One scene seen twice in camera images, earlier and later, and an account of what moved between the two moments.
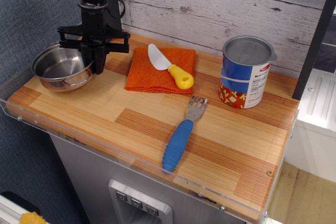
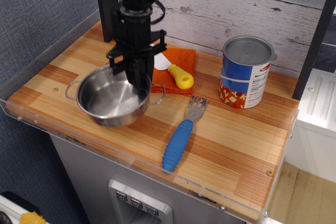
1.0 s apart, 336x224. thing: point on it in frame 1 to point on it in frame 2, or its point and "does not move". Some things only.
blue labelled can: (244, 67) does not move
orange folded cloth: (143, 75) does not move
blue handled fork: (175, 152) does not move
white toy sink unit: (312, 149) does not move
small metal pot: (58, 68) to (110, 100)
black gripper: (99, 33) to (132, 33)
